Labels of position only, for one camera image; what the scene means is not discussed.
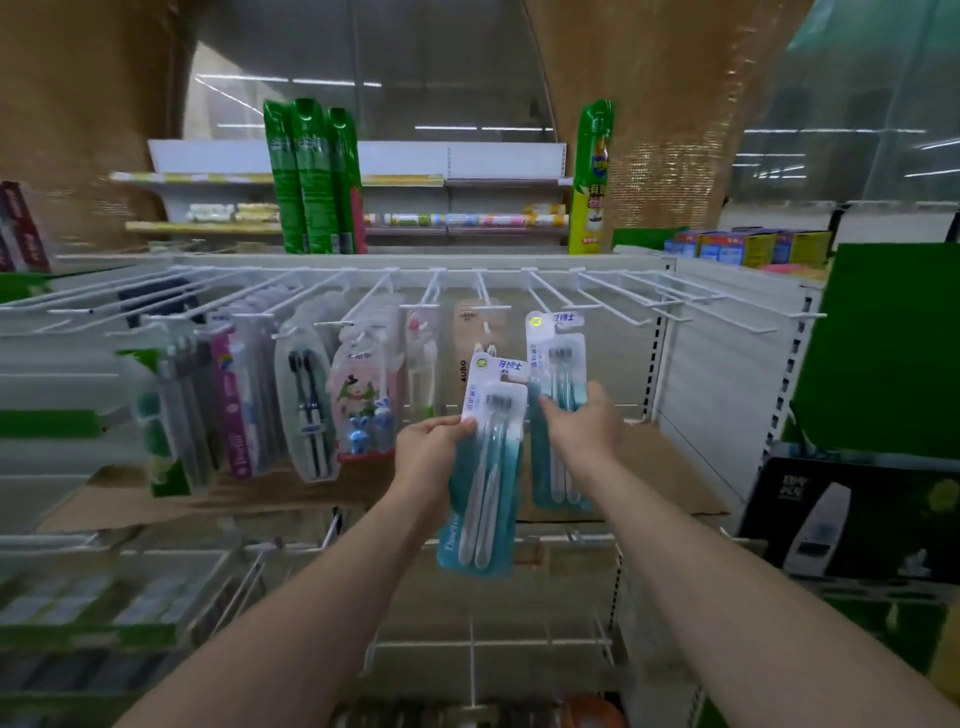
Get beige twin toothbrush pack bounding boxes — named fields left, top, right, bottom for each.
left=453, top=299, right=513, bottom=406

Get black product box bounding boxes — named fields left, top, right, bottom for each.
left=738, top=442, right=960, bottom=586

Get person's right forearm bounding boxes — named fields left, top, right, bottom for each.
left=584, top=457, right=960, bottom=728

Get brown cardboard tray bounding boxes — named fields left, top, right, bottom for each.
left=37, top=423, right=733, bottom=535

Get person's left hand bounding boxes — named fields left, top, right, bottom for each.
left=392, top=414, right=480, bottom=520

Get green spray can red side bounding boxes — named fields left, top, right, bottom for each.
left=328, top=107, right=370, bottom=255

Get person's left forearm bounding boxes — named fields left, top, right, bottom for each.
left=112, top=487, right=451, bottom=728

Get pink label toothbrush pack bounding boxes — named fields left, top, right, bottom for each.
left=208, top=314, right=280, bottom=481

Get green yellow spray can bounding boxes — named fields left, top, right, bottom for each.
left=567, top=99, right=616, bottom=256

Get teal twin toothbrush pack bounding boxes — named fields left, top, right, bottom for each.
left=524, top=311, right=595, bottom=517
left=437, top=354, right=532, bottom=580

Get clear green toothbrush pack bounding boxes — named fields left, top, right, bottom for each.
left=408, top=311, right=445, bottom=423

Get kids toothbrush pack blue toy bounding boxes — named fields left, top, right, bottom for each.
left=327, top=326, right=404, bottom=464

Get tall green spray can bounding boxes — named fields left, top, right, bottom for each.
left=292, top=97, right=344, bottom=255
left=263, top=99, right=310, bottom=255

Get orange round object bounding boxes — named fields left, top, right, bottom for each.
left=562, top=693, right=628, bottom=728

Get row of colourful wrap rolls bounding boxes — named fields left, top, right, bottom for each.
left=187, top=202, right=571, bottom=229

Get woven brown column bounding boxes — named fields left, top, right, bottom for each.
left=0, top=0, right=181, bottom=256
left=524, top=0, right=815, bottom=234

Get red white toothpaste box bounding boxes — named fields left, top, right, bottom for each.
left=0, top=181, right=52, bottom=273

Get person's right hand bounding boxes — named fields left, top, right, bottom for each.
left=537, top=380, right=625, bottom=490

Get green label toothbrush pack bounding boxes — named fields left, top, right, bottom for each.
left=116, top=343, right=217, bottom=498

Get oval twin black toothbrush pack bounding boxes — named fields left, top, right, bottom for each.
left=273, top=322, right=343, bottom=484

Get white shelf unit yellow strips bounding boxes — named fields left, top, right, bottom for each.
left=108, top=140, right=575, bottom=245

